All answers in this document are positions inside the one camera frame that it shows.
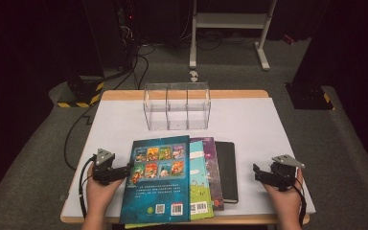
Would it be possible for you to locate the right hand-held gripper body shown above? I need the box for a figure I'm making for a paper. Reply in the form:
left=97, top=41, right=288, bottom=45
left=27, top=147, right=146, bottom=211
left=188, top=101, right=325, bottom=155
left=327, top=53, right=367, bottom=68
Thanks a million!
left=267, top=154, right=306, bottom=192

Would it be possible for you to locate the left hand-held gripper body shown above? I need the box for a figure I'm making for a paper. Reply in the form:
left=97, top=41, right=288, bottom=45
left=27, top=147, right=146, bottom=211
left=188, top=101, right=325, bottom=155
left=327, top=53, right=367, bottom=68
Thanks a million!
left=91, top=148, right=124, bottom=186

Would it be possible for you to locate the black notebook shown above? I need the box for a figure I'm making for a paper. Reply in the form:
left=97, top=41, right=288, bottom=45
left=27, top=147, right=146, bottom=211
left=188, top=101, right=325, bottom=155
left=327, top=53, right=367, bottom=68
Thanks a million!
left=215, top=141, right=240, bottom=204

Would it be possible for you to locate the dark blue picture book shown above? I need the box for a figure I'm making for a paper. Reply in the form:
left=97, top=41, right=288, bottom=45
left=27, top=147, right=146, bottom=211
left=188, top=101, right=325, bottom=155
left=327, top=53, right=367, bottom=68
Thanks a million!
left=119, top=135, right=192, bottom=224

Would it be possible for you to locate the purple book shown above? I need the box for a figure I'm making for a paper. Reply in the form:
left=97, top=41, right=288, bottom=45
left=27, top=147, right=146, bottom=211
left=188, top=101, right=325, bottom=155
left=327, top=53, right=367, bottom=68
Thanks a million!
left=190, top=136, right=225, bottom=212

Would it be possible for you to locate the light blue green picture book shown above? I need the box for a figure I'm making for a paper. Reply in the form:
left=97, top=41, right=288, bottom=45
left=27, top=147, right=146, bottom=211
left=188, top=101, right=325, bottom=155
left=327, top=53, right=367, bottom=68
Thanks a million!
left=124, top=140, right=215, bottom=229

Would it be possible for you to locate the clear acrylic book rack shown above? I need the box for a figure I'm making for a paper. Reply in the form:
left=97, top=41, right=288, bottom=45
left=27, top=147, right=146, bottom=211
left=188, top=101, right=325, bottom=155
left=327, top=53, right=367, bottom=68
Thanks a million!
left=143, top=81, right=212, bottom=131

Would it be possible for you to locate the person's right hand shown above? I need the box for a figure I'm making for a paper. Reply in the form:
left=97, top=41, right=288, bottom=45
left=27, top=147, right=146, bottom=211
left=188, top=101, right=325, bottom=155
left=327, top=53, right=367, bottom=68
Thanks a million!
left=263, top=168, right=304, bottom=222

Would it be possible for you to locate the person's left hand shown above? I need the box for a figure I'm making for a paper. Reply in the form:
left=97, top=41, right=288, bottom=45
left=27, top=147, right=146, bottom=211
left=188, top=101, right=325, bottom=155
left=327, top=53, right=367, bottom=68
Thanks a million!
left=85, top=164, right=126, bottom=222

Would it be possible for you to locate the black yellow striped stand base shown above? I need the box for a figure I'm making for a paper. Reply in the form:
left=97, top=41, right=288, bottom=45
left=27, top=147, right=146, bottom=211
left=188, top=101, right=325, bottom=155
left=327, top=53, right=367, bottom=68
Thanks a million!
left=57, top=75, right=105, bottom=109

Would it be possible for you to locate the white metal stand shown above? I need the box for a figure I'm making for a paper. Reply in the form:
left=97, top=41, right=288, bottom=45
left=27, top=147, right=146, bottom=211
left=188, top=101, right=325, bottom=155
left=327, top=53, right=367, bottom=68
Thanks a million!
left=189, top=0, right=278, bottom=72

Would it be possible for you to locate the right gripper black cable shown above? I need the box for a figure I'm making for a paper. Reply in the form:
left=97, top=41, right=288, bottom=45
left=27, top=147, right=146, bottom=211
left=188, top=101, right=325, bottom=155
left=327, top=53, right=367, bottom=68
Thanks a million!
left=290, top=176, right=308, bottom=228

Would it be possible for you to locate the black floor cable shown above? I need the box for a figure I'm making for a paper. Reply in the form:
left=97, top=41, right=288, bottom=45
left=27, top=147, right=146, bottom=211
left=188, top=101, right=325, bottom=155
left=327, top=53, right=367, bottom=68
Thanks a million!
left=63, top=44, right=150, bottom=172

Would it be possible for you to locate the dark equipment rack with wires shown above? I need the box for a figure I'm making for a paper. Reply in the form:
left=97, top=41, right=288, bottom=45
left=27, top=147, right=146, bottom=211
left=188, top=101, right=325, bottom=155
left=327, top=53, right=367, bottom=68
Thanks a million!
left=116, top=0, right=142, bottom=72

